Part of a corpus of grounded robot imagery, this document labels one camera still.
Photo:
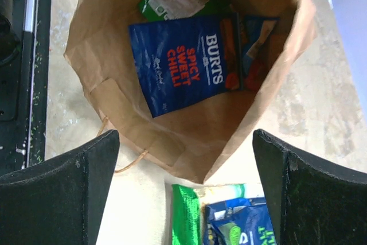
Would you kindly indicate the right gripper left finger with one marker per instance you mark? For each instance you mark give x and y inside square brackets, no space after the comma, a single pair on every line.
[61,200]

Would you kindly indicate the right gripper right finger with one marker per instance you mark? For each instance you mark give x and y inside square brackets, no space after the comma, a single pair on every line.
[310,200]

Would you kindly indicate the green Chuba cassava chips bag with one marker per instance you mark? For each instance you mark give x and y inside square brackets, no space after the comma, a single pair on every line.
[188,208]

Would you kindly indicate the brown paper bag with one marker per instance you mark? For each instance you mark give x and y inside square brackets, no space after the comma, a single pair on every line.
[192,143]

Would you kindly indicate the blue Burts chilli crisps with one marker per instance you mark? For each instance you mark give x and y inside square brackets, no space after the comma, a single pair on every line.
[185,61]

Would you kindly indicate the light blue white snack packet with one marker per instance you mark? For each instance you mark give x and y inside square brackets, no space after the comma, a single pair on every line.
[256,30]

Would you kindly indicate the green white snack packet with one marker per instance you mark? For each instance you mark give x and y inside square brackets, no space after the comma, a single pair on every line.
[163,10]

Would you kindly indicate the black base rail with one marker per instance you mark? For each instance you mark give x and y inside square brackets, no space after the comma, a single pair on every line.
[25,39]

